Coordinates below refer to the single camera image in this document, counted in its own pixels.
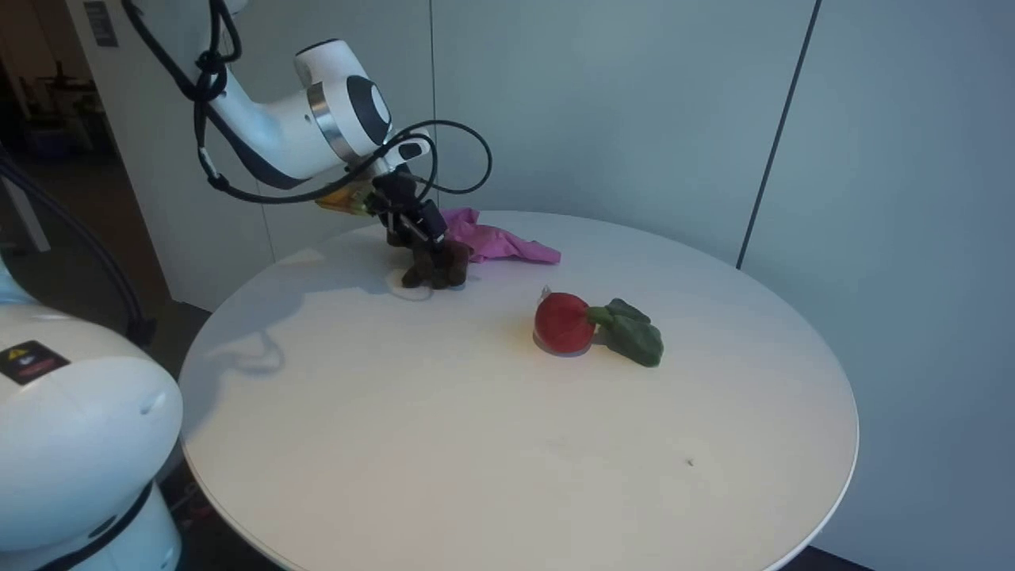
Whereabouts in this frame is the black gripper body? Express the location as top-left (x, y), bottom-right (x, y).
top-left (366, 170), bottom-right (432, 227)

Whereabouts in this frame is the brown plush toy animal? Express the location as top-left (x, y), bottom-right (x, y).
top-left (398, 241), bottom-right (476, 293)

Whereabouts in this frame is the pink cloth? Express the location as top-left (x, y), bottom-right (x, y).
top-left (442, 206), bottom-right (565, 269)

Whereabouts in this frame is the red plush ball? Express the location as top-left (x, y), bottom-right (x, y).
top-left (531, 285), bottom-right (599, 357)

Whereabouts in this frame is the dark green plush toy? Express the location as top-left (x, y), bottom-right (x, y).
top-left (586, 295), bottom-right (666, 372)

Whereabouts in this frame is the yellowish wrist camera box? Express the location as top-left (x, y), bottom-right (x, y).
top-left (315, 182), bottom-right (376, 212)

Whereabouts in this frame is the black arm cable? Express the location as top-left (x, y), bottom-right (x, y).
top-left (122, 0), bottom-right (496, 208)

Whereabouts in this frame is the dark wall sign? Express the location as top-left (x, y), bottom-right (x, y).
top-left (82, 0), bottom-right (122, 51)

